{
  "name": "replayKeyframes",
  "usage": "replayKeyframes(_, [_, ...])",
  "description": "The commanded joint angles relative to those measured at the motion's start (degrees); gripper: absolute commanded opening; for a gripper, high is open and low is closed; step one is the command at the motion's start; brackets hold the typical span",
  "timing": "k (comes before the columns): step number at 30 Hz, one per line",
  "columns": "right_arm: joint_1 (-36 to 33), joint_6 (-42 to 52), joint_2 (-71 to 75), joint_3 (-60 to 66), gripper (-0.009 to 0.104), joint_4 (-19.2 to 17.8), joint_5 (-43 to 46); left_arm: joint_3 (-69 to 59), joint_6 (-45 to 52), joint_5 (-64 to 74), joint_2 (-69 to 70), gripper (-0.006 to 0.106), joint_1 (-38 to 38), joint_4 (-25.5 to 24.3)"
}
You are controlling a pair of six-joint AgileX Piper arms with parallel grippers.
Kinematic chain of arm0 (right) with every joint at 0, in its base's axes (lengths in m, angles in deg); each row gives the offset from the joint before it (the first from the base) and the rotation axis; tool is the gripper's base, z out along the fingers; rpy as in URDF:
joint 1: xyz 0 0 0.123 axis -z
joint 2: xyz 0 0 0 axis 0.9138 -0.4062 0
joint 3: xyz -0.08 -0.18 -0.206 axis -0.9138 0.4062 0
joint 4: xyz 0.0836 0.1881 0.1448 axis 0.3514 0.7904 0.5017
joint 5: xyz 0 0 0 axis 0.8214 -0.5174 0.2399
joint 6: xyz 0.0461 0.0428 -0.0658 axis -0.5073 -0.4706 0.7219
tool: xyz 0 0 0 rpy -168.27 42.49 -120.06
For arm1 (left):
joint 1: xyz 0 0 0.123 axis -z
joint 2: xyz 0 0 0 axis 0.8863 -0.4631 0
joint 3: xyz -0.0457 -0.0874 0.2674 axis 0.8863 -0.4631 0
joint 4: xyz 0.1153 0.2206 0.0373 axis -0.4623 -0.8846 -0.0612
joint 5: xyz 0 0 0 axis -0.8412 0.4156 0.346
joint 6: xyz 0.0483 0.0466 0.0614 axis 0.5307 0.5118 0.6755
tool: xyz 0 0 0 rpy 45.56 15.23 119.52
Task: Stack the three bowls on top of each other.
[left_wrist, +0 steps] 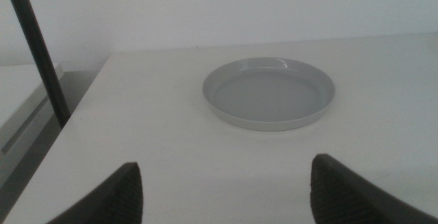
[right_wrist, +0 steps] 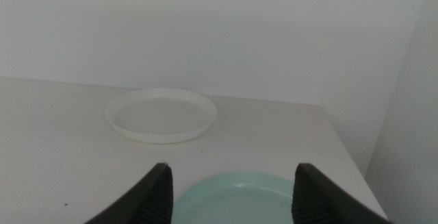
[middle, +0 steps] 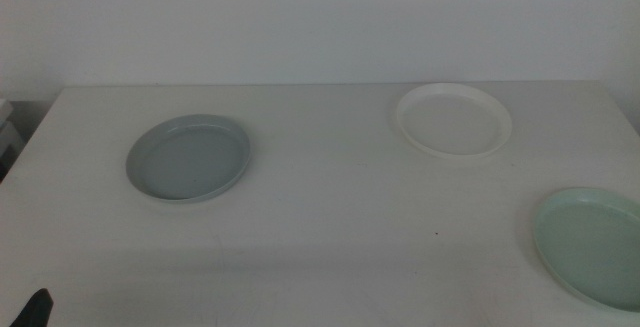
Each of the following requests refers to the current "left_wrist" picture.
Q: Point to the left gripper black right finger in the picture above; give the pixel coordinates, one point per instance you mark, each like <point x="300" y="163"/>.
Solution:
<point x="342" y="196"/>

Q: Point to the white side cabinet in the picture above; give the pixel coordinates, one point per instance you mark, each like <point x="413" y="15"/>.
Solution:
<point x="17" y="90"/>

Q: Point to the shallow grey bowl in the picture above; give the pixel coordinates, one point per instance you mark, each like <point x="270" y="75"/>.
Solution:
<point x="268" y="95"/>

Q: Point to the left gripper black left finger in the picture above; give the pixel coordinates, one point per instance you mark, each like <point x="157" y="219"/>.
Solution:
<point x="119" y="200"/>

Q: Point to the black pole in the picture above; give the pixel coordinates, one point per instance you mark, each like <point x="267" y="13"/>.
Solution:
<point x="38" y="49"/>

